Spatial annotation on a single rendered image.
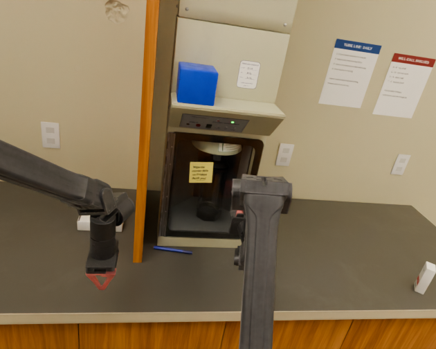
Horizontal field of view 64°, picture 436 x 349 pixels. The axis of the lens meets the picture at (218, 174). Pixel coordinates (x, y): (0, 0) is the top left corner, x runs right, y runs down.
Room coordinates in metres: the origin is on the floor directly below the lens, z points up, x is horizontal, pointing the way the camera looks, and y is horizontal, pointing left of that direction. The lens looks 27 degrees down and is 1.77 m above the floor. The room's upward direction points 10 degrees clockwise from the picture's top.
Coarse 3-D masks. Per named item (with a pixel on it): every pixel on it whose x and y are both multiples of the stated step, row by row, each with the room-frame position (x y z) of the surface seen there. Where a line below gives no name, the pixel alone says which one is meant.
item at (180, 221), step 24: (192, 144) 1.01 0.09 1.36; (216, 144) 1.02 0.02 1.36; (240, 144) 1.04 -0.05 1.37; (216, 168) 1.03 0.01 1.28; (240, 168) 1.04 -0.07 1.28; (192, 192) 1.01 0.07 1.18; (216, 192) 1.03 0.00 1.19; (168, 216) 1.00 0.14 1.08; (192, 216) 1.01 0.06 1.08; (216, 216) 1.03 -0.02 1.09
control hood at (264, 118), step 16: (176, 112) 0.91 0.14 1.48; (192, 112) 0.92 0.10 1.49; (208, 112) 0.92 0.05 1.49; (224, 112) 0.92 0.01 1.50; (240, 112) 0.93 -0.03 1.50; (256, 112) 0.94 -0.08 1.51; (272, 112) 0.96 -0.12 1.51; (192, 128) 0.99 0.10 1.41; (256, 128) 1.00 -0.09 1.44; (272, 128) 1.00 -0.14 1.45
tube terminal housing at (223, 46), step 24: (192, 24) 1.01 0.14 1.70; (216, 24) 1.02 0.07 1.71; (192, 48) 1.01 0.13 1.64; (216, 48) 1.03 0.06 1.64; (240, 48) 1.04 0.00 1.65; (264, 48) 1.06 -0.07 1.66; (264, 72) 1.06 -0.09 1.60; (216, 96) 1.03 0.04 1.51; (240, 96) 1.05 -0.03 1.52; (264, 96) 1.06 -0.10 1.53; (264, 144) 1.07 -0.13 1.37; (168, 240) 1.01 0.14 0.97; (192, 240) 1.03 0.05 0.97; (216, 240) 1.05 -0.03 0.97; (240, 240) 1.07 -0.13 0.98
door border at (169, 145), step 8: (168, 144) 0.99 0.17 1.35; (168, 152) 0.99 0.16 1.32; (168, 160) 0.99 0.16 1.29; (168, 168) 0.99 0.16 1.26; (168, 176) 0.99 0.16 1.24; (168, 184) 0.99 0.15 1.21; (168, 192) 0.99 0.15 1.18; (168, 200) 0.99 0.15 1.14; (160, 216) 0.99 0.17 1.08; (160, 224) 0.99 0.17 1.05
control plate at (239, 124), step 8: (184, 120) 0.95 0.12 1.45; (192, 120) 0.95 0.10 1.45; (200, 120) 0.95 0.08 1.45; (208, 120) 0.95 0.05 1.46; (216, 120) 0.95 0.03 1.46; (224, 120) 0.96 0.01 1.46; (232, 120) 0.96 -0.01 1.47; (240, 120) 0.96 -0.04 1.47; (248, 120) 0.96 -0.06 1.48; (200, 128) 0.99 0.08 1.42; (208, 128) 0.99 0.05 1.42; (216, 128) 0.99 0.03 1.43; (224, 128) 0.99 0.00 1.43; (232, 128) 0.99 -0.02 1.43; (240, 128) 1.00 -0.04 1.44
